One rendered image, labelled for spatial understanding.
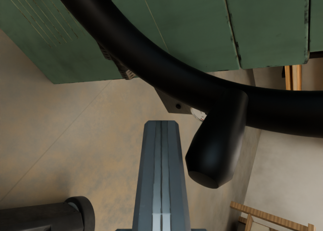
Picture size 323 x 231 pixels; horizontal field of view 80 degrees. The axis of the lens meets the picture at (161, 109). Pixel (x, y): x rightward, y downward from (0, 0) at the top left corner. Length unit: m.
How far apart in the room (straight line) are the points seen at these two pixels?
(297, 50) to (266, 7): 0.07
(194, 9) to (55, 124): 0.71
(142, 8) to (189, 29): 0.09
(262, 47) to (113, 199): 1.01
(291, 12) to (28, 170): 0.87
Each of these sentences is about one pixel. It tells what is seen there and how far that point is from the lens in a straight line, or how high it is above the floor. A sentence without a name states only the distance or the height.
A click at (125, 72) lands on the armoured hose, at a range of 0.31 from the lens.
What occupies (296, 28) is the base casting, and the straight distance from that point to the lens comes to 0.31.
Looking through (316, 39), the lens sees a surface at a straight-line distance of 0.32.
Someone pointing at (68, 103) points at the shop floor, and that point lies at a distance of 0.90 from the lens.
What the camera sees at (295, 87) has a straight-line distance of 2.95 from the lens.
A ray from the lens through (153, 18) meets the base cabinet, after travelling 0.36.
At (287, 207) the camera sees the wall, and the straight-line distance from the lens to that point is 3.55.
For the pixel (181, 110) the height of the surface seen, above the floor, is 0.58.
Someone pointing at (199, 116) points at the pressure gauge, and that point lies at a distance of 0.37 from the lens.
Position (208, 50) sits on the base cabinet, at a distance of 0.35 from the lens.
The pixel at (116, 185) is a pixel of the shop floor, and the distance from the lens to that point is 1.13.
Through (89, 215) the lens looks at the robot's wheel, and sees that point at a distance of 0.85.
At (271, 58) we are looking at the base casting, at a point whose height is 0.76.
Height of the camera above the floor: 0.81
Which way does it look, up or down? 38 degrees down
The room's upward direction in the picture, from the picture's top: 93 degrees clockwise
